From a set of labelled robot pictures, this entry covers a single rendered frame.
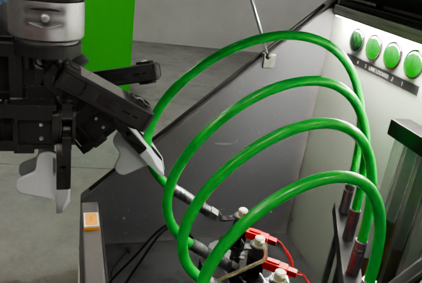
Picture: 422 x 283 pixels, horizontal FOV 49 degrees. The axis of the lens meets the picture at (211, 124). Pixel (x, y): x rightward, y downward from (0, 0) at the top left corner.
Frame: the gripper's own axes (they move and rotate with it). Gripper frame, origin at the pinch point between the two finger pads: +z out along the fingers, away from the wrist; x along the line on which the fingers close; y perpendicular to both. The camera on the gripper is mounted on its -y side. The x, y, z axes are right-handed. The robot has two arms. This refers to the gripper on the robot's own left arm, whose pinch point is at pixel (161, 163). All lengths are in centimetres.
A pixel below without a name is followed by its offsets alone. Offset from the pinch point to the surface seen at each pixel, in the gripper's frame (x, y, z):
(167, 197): 7.7, 1.0, 2.8
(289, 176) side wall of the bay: -43, -16, 31
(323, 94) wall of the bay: -36, -33, 17
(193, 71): 2.5, -12.5, -8.4
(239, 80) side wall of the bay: -33.8, -19.8, 2.2
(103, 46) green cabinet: -325, 32, -46
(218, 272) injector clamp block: -8.4, 6.0, 23.8
